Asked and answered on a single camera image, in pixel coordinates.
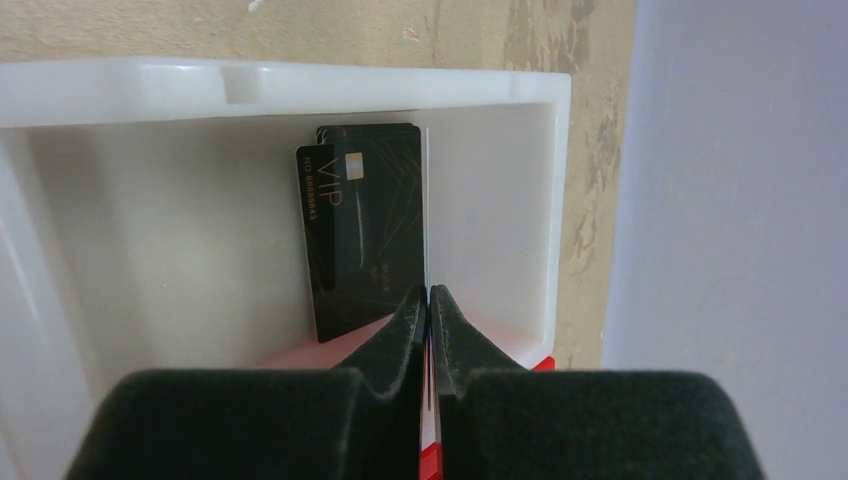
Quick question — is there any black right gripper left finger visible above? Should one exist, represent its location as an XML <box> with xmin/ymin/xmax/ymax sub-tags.
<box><xmin>67</xmin><ymin>287</ymin><xmax>427</xmax><ymax>479</ymax></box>

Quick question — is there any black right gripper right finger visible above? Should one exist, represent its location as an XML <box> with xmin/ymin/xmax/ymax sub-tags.
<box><xmin>429</xmin><ymin>285</ymin><xmax>764</xmax><ymax>479</ymax></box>

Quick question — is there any red plastic bin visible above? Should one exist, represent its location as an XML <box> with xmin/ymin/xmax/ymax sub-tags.
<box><xmin>419</xmin><ymin>356</ymin><xmax>556</xmax><ymax>480</ymax></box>

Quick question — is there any black VIP card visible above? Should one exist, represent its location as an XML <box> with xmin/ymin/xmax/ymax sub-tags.
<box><xmin>296</xmin><ymin>133</ymin><xmax>425</xmax><ymax>343</ymax></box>

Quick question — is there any thin card edge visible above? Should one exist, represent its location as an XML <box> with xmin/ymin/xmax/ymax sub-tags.
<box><xmin>422</xmin><ymin>127</ymin><xmax>434</xmax><ymax>413</ymax></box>

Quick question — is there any white plastic bin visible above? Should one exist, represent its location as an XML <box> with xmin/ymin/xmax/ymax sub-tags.
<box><xmin>1</xmin><ymin>57</ymin><xmax>572</xmax><ymax>479</ymax></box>

